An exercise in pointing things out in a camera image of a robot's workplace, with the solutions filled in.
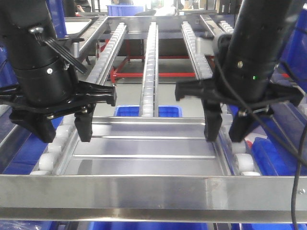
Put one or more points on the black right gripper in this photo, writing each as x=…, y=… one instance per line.
x=243, y=122

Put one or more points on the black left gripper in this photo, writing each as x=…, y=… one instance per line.
x=36, y=102

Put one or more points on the silver metal tray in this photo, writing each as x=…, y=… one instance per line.
x=144, y=146

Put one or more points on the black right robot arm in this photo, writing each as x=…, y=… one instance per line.
x=244, y=64

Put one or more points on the blue bin lower left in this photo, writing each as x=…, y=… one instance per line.
x=19, y=149

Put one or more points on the small blue bin below centre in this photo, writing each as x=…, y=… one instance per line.
x=133, y=110

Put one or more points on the blue bin lower right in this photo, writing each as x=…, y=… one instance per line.
x=270, y=157

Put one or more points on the middle white roller track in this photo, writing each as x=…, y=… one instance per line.
x=148, y=99

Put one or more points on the far right roller track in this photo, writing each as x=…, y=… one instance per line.
x=226, y=27

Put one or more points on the blue bin upper right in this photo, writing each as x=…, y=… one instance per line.
x=295, y=54

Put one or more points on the blue bin upper left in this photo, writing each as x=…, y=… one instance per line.
x=56, y=10

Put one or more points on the distant blue crate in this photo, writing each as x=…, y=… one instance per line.
x=124, y=10

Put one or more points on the red metal floor frame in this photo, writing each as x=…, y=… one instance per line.
x=174, y=62

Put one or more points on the steel flow rack frame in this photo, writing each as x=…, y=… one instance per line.
x=153, y=197

